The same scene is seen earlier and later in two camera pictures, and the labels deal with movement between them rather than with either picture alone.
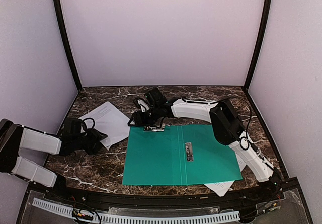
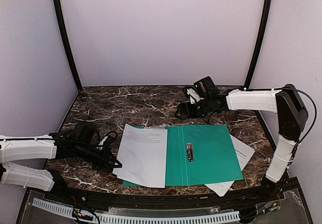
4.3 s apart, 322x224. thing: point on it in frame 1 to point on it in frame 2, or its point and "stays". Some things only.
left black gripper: [93, 138] to [103, 158]
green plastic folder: [159, 157] stays
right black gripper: [140, 117] to [190, 108]
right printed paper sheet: [221, 188] stays
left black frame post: [58, 2] stays
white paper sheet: [111, 122] to [143, 153]
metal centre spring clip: [189, 149] stays
